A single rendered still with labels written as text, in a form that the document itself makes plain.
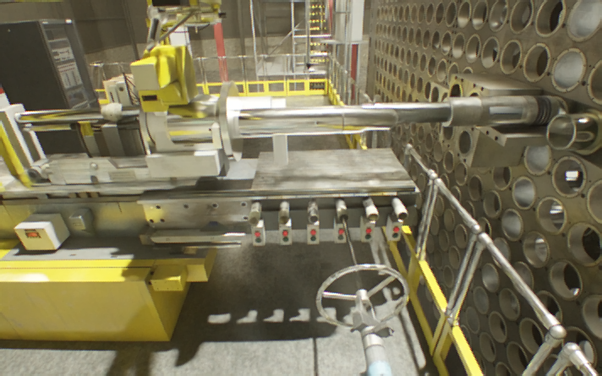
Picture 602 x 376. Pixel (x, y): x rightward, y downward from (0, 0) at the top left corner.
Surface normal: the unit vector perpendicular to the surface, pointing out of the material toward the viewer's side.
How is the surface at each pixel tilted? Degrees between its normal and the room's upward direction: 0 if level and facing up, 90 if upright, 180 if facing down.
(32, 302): 90
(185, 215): 90
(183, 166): 90
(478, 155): 90
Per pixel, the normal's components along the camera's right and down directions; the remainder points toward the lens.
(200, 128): 0.02, 0.50
